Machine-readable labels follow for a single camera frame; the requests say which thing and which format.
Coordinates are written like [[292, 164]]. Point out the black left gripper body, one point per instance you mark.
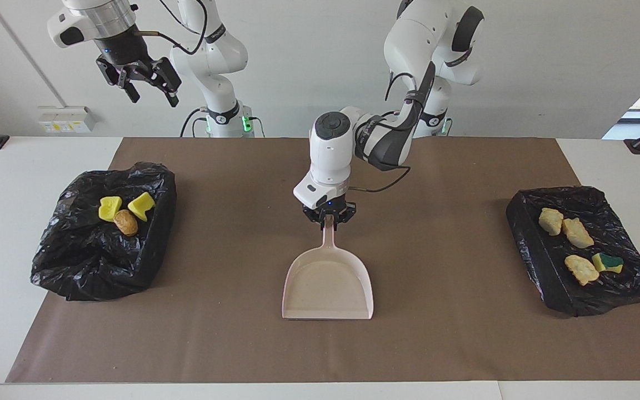
[[328, 208]]

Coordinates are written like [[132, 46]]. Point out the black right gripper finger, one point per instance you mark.
[[165, 78], [117, 78]]

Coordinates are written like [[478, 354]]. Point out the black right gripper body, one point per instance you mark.
[[123, 53]]

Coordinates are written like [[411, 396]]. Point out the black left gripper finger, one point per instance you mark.
[[320, 221], [346, 215]]

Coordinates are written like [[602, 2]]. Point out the pale pink plastic dustpan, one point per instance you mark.
[[328, 283]]

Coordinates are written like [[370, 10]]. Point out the notched yellow cheese chunk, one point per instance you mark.
[[141, 205]]

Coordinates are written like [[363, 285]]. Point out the rounded yellow cheese chunk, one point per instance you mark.
[[110, 208]]

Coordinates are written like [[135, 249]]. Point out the brown bread roll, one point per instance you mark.
[[125, 223]]

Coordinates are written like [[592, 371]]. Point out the striped orange croissant piece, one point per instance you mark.
[[550, 221]]

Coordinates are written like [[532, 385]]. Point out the golden croissant piece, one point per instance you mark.
[[577, 233]]

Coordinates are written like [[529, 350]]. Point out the pale flaky pastry piece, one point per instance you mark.
[[581, 269]]

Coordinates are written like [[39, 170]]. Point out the small yellow cheese wedge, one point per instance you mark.
[[608, 262]]

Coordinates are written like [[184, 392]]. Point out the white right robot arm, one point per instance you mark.
[[214, 55]]

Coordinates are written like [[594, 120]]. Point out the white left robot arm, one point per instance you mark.
[[331, 161]]

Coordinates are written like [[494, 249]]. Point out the open bin with black bag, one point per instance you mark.
[[86, 261]]

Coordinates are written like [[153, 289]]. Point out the brown paper table mat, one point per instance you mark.
[[464, 333]]

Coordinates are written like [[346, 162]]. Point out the box wrapped in black bag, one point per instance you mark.
[[553, 278]]

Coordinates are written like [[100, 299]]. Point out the white wall outlet box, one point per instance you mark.
[[67, 119]]

